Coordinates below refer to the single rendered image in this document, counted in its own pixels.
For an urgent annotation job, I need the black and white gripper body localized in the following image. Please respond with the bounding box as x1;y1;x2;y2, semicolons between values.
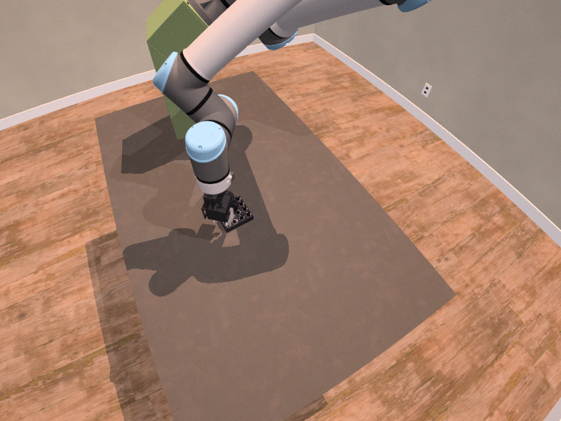
201;189;235;223

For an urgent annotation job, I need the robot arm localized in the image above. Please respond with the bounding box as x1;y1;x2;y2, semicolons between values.
153;0;431;194

